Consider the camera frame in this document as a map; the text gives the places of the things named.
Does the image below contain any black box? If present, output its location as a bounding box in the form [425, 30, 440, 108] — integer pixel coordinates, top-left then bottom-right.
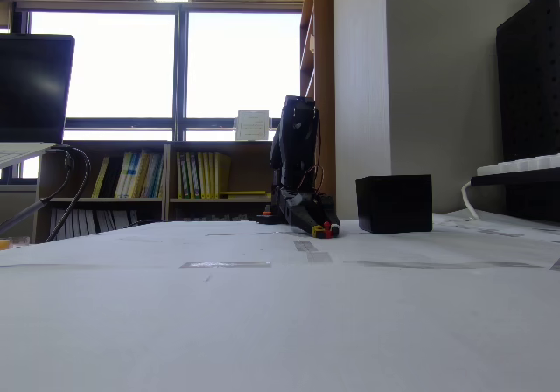
[354, 174, 434, 235]

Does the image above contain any low wooden bookshelf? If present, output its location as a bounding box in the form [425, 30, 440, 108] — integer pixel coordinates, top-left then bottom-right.
[33, 140, 171, 244]
[168, 140, 275, 222]

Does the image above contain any white notice card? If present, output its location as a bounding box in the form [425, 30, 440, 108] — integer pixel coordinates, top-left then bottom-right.
[234, 109, 270, 142]

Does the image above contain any white paper table cover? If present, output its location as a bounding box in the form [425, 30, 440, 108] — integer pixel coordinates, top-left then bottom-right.
[0, 210, 560, 392]

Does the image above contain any tall wooden bookshelf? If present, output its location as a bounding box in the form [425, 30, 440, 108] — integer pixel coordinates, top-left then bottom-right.
[299, 0, 336, 213]

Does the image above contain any white power strip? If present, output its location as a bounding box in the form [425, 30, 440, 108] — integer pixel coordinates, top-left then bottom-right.
[476, 154, 560, 177]

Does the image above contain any leaning yellow book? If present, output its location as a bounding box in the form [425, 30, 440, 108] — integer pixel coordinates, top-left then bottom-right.
[91, 156, 111, 199]

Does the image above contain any black pegboard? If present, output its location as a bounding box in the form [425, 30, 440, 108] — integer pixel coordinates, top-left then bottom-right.
[495, 0, 560, 222]

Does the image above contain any laptop with dark screen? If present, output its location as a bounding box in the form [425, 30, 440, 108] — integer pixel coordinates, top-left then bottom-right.
[0, 32, 76, 170]

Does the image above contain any red white servo wire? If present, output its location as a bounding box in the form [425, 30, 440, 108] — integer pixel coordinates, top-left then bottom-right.
[304, 163, 326, 197]

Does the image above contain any white power cable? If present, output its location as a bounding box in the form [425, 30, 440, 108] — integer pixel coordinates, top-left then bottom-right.
[461, 179, 482, 221]

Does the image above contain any window with dark frame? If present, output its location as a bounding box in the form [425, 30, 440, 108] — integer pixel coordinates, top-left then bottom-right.
[11, 1, 304, 143]

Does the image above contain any black laptop cable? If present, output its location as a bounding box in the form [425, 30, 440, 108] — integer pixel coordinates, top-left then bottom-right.
[45, 145, 92, 243]

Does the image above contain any grey laptop cable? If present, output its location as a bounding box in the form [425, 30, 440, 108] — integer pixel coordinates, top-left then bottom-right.
[0, 150, 74, 237]

